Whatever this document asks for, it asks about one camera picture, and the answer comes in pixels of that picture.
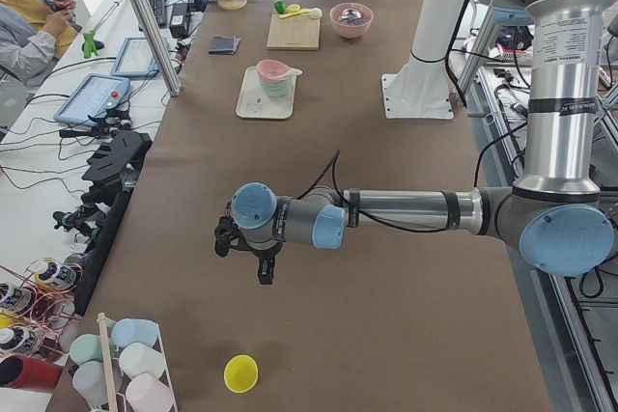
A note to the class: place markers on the yellow plastic spoon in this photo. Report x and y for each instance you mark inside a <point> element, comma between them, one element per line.
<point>296,13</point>

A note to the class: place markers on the black keyboard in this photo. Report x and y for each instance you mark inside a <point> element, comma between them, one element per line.
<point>159,9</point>

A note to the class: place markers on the white steamed bun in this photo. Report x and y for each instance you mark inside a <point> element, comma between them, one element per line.
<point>315,13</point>

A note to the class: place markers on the wooden cutting board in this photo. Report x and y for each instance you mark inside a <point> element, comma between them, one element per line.
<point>296,33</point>

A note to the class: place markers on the folded grey cloth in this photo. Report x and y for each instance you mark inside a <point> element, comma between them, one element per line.
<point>222,45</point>

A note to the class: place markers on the cup rack with pastel cups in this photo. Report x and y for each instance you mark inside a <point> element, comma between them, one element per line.
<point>123,367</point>

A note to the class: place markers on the yellow plastic cup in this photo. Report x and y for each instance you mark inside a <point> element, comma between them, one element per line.
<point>241,374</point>

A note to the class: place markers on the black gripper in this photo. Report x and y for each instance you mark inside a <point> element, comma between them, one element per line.
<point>261,256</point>

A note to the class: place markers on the stacked green bowls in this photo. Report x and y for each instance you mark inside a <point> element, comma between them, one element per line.
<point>278,89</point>

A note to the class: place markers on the aluminium frame post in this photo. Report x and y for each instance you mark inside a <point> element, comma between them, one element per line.
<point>146,19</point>

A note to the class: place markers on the white ceramic spoon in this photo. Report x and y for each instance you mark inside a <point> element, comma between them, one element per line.
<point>287,74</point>

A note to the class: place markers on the green lime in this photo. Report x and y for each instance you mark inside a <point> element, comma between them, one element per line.
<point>280,6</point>

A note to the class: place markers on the large pink bowl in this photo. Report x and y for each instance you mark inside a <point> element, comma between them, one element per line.
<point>348,31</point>

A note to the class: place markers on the small pink bowl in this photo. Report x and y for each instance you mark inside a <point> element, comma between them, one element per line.
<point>271,71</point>

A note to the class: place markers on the seated person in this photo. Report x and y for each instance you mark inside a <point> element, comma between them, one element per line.
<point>34,37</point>

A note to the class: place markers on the blue teach pendant tablet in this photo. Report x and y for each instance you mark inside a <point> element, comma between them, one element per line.
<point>93,98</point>

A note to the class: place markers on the metal ice scoop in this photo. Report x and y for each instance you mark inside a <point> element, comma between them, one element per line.
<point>350,16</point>

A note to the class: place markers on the white rectangular serving tray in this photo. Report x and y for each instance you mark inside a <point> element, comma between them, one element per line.
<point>255,102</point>

